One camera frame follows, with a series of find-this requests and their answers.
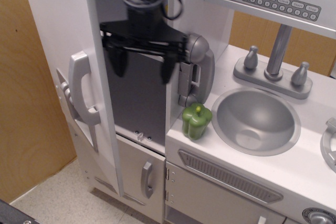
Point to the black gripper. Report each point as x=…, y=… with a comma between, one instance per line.
x=145, y=31

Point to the silver fridge handle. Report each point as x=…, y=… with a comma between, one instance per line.
x=79, y=66

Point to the white fridge door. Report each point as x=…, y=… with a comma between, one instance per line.
x=67, y=27

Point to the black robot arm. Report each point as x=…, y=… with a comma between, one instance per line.
x=144, y=31

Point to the white fridge shelf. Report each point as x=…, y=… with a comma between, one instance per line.
x=147, y=57

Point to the green toy bell pepper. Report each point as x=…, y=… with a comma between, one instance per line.
x=195, y=119

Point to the silver ice dispenser panel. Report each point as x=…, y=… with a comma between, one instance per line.
x=87, y=130

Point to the white lower freezer door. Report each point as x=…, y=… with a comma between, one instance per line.
x=132, y=158

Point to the silver round sink bowl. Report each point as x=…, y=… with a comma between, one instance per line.
x=256, y=122

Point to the silver vent grille panel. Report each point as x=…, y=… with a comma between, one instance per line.
x=229, y=178

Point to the silver toy faucet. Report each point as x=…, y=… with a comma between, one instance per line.
x=270, y=74

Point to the black case corner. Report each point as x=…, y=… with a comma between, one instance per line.
x=11, y=215

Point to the silver oven knob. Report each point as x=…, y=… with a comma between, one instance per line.
x=318, y=216

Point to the silver toy wall phone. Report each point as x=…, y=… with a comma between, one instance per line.
x=196, y=74

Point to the silver lower freezer handle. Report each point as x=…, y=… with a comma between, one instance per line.
x=146, y=189

